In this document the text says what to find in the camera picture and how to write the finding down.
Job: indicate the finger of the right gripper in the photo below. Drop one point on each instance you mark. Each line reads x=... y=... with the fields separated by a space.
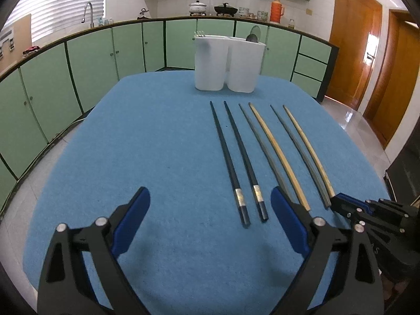
x=351 y=208

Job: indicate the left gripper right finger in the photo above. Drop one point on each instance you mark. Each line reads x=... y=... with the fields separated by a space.
x=355 y=286

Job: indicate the light wooden chopstick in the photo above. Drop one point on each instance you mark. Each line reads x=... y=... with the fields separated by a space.
x=279 y=152
x=312 y=153

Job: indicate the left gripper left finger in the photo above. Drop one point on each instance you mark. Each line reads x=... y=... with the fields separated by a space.
x=65 y=287

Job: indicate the glass jar on counter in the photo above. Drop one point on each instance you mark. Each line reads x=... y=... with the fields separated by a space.
x=291 y=24

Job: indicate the brown cardboard box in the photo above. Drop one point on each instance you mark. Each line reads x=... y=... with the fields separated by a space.
x=15 y=38

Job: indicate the orange thermos flask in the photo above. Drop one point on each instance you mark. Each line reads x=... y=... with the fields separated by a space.
x=276 y=12

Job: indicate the metal spoon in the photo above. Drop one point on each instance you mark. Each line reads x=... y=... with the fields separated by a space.
x=254 y=35

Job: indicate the white cooking pot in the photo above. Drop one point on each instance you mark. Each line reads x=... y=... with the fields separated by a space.
x=197 y=8

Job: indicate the gold metal fork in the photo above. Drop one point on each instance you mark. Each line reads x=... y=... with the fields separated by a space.
x=199 y=34

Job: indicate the green lower kitchen cabinets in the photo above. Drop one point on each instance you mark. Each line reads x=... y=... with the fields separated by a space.
x=45 y=93

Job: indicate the black chopstick silver band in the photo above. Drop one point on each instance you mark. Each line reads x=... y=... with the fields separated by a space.
x=241 y=205
x=260 y=203

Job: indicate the blue table mat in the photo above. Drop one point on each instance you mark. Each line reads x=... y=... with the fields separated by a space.
x=191 y=254

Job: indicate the white window blinds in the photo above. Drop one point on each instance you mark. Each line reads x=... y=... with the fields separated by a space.
x=50 y=16

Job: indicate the black wok with lid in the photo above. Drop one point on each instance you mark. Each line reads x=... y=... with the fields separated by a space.
x=225 y=9

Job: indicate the brown wooden door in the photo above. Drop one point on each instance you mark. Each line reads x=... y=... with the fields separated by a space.
x=352 y=24

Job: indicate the white double utensil holder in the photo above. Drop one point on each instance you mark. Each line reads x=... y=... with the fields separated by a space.
x=222 y=61

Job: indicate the grey chopstick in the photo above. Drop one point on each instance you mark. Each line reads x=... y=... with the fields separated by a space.
x=271 y=161
x=313 y=172

